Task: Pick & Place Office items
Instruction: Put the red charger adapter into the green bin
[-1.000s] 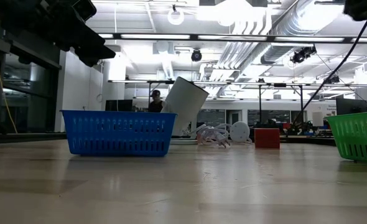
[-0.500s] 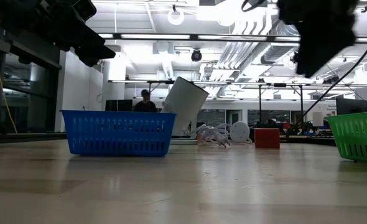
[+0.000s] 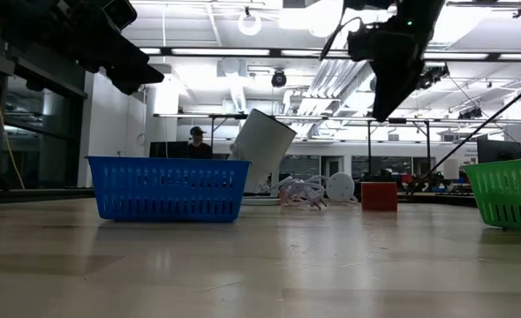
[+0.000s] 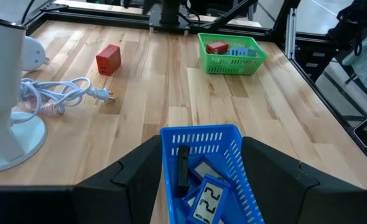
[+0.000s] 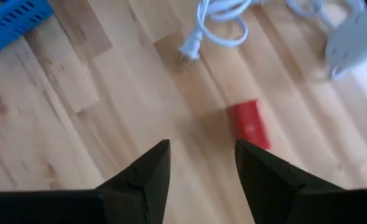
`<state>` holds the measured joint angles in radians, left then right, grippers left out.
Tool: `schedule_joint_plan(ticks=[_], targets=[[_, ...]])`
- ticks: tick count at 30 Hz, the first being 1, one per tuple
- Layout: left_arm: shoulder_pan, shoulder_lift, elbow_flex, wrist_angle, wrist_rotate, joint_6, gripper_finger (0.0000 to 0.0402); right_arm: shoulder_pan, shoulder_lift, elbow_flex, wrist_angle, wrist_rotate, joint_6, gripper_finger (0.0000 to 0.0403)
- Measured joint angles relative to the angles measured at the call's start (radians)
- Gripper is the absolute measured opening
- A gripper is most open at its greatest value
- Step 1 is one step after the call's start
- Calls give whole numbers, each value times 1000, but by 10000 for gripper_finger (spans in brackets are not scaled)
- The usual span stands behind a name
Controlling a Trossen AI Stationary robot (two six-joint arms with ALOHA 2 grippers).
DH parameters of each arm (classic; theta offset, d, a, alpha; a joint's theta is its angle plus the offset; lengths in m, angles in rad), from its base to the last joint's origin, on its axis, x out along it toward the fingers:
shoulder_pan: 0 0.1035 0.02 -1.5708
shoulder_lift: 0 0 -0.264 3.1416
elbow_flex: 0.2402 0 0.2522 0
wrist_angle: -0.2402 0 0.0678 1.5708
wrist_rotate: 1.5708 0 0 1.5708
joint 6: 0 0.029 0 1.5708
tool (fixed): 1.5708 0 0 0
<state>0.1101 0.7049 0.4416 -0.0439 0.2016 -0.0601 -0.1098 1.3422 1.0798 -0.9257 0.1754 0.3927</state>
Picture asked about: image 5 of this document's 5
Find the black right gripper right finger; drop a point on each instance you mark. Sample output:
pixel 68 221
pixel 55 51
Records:
pixel 273 193

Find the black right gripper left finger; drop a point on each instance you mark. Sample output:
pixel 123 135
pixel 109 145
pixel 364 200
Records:
pixel 140 193

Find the red wall charger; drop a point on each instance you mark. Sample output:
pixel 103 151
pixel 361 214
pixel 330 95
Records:
pixel 249 124

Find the white round puck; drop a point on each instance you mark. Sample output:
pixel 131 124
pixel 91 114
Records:
pixel 354 43

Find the blue plastic basket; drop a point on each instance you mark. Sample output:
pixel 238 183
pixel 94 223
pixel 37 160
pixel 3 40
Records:
pixel 12 25

